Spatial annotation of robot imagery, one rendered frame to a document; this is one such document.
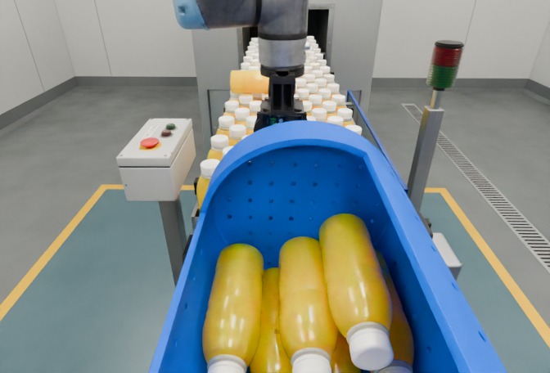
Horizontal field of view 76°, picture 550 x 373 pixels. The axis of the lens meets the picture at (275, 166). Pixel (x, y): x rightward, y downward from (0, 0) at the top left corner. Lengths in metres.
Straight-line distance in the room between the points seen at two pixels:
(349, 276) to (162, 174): 0.44
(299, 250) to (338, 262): 0.07
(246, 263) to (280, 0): 0.36
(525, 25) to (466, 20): 0.73
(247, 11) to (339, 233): 0.32
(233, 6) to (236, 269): 0.34
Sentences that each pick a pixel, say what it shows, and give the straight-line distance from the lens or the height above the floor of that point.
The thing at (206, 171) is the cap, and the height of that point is 1.07.
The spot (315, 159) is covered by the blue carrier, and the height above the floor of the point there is 1.18.
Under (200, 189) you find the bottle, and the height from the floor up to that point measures 1.04.
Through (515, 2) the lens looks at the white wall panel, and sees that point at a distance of 5.47.
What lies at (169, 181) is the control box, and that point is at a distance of 0.71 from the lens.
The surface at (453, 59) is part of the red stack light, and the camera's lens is 0.93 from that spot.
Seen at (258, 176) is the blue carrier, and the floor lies 1.15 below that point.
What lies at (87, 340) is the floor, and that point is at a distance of 1.89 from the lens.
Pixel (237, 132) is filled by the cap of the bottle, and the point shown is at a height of 1.07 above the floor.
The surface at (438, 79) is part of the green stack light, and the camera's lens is 0.94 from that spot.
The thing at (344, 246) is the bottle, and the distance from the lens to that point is 0.43.
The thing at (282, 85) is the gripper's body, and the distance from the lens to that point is 0.54.
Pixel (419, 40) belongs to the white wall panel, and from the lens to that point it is 5.06.
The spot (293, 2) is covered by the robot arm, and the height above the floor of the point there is 1.37.
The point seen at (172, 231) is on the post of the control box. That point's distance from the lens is 0.90.
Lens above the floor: 1.41
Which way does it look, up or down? 29 degrees down
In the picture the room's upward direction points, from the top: straight up
